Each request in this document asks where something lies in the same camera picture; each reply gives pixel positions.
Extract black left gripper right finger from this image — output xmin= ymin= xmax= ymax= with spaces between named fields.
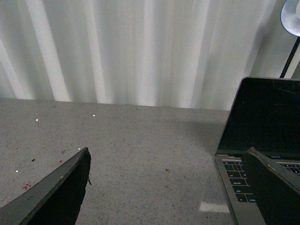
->
xmin=241 ymin=147 xmax=300 ymax=225

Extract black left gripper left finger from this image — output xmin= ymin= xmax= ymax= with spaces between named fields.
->
xmin=0 ymin=147 xmax=91 ymax=225

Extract silver laptop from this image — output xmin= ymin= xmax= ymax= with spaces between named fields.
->
xmin=215 ymin=77 xmax=300 ymax=225

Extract white pleated curtain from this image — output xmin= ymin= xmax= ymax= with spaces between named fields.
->
xmin=0 ymin=0 xmax=296 ymax=110

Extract blue desk lamp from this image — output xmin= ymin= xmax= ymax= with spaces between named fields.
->
xmin=280 ymin=0 xmax=300 ymax=78

